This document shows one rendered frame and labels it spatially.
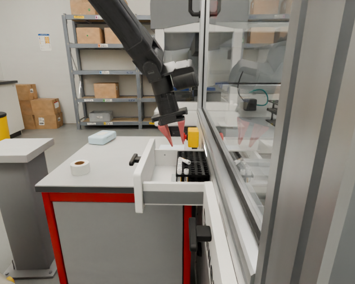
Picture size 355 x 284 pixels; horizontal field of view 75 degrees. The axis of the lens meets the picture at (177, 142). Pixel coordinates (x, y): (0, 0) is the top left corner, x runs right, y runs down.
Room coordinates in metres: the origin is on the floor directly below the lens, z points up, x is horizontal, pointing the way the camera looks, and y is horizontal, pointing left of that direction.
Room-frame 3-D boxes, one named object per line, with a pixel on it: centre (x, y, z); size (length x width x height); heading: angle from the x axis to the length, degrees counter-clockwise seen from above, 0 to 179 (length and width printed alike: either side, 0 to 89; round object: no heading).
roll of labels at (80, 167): (0.86, 0.39, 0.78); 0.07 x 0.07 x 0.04
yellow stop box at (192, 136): (0.96, -0.06, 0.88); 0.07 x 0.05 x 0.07; 178
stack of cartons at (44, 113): (4.54, 2.77, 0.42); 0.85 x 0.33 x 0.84; 92
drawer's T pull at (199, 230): (0.32, -0.04, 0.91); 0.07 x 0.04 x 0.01; 178
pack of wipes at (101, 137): (1.27, 0.43, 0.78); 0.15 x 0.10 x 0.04; 165
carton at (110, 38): (4.58, 1.07, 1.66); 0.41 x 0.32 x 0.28; 92
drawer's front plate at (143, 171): (0.64, 0.09, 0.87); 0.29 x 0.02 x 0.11; 178
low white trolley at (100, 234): (1.05, 0.22, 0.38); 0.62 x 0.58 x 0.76; 178
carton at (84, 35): (4.56, 1.55, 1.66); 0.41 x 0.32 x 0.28; 92
